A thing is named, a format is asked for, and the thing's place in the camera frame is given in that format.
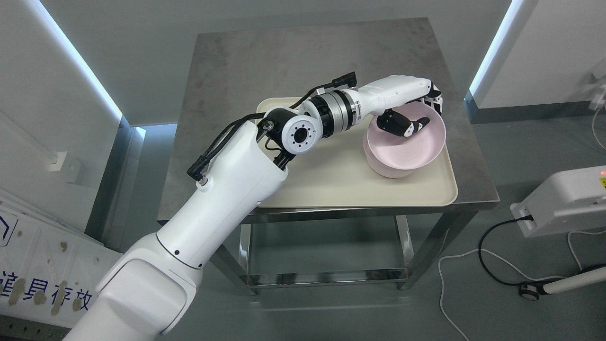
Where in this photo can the cream plastic tray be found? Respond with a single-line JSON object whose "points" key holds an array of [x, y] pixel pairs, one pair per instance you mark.
{"points": [[334, 174]]}

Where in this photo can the white device with red light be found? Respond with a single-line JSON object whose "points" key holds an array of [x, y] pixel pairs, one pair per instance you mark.
{"points": [[567, 201]]}

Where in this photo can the white sign board blue text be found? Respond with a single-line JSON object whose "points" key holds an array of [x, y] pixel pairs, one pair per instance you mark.
{"points": [[49, 270]]}

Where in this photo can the white wall plug adapter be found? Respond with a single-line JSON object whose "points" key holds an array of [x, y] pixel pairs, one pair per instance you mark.
{"points": [[599, 96]]}

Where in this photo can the white caster leg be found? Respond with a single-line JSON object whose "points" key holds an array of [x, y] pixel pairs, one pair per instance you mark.
{"points": [[534, 289]]}

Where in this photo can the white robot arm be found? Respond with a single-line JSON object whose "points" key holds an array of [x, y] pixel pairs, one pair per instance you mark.
{"points": [[150, 288]]}

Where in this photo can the stainless steel table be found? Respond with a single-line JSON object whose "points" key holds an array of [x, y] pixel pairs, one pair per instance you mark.
{"points": [[232, 72]]}

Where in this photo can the pink bowl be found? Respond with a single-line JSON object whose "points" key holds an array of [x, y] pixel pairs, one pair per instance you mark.
{"points": [[407, 139]]}

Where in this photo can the white wall socket box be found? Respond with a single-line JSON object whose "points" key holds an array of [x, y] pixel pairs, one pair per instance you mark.
{"points": [[67, 167]]}

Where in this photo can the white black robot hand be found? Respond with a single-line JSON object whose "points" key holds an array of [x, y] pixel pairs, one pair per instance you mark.
{"points": [[379, 98]]}

